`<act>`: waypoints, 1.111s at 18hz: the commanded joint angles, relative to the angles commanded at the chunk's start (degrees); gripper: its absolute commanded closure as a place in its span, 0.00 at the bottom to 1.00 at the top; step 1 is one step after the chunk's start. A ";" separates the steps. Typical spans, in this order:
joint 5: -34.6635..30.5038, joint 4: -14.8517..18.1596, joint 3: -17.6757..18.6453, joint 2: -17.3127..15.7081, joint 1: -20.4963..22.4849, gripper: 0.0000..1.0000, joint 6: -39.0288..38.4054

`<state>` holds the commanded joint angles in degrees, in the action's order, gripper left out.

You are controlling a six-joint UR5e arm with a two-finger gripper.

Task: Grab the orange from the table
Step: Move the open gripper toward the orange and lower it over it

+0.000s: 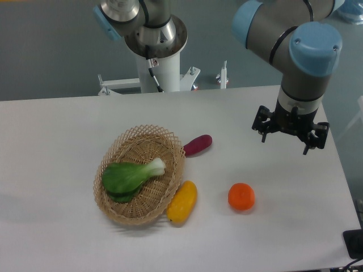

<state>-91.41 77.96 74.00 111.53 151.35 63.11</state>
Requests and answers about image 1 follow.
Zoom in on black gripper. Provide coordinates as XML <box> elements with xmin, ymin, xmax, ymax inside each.
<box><xmin>252</xmin><ymin>101</ymin><xmax>330</xmax><ymax>155</ymax></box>

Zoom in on orange fruit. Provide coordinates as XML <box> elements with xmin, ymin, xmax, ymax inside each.
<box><xmin>227</xmin><ymin>183</ymin><xmax>255</xmax><ymax>211</ymax></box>

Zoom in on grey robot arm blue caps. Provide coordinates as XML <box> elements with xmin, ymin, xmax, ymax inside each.
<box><xmin>93</xmin><ymin>1</ymin><xmax>342</xmax><ymax>150</ymax></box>

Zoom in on purple sweet potato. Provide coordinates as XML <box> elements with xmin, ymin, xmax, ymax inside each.
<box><xmin>183</xmin><ymin>134</ymin><xmax>213</xmax><ymax>157</ymax></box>

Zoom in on black device at edge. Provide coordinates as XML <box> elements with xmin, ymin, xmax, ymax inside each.
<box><xmin>343</xmin><ymin>229</ymin><xmax>362</xmax><ymax>259</ymax></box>

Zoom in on blue plastic bag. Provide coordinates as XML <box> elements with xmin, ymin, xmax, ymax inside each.
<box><xmin>336</xmin><ymin>0</ymin><xmax>362</xmax><ymax>25</ymax></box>

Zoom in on yellow corn cob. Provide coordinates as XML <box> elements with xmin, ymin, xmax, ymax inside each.
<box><xmin>166</xmin><ymin>181</ymin><xmax>198</xmax><ymax>224</ymax></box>

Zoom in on woven bamboo basket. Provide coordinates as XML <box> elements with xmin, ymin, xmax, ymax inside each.
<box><xmin>93</xmin><ymin>125</ymin><xmax>185</xmax><ymax>226</ymax></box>

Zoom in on green bok choy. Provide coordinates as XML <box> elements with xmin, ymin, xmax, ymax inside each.
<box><xmin>102</xmin><ymin>158</ymin><xmax>166</xmax><ymax>203</ymax></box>

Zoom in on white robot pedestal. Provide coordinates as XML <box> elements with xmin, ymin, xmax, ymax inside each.
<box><xmin>97</xmin><ymin>15</ymin><xmax>230</xmax><ymax>96</ymax></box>

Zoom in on black cable bottom right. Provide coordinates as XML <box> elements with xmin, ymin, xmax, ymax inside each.
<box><xmin>337</xmin><ymin>258</ymin><xmax>363</xmax><ymax>272</ymax></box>

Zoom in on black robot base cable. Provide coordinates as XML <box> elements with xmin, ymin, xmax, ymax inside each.
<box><xmin>145</xmin><ymin>45</ymin><xmax>164</xmax><ymax>93</ymax></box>

